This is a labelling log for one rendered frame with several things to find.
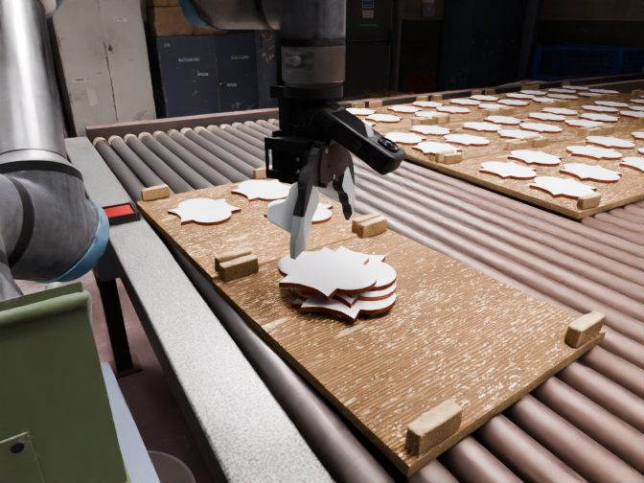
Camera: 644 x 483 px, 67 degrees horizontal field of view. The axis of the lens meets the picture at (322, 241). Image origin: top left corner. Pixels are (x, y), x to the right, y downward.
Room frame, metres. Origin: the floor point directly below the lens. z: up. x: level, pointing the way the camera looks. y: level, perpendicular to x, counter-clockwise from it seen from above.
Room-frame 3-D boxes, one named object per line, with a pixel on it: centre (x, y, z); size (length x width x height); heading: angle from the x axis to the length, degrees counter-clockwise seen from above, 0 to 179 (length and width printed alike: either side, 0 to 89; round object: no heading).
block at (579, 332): (0.50, -0.32, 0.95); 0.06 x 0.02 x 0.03; 126
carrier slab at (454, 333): (0.58, -0.10, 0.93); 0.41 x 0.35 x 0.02; 36
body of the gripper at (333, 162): (0.61, 0.02, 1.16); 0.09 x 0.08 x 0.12; 61
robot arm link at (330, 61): (0.61, 0.01, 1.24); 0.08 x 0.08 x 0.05
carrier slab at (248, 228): (0.92, 0.14, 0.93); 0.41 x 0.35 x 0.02; 35
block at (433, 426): (0.34, -0.10, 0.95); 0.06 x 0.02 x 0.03; 126
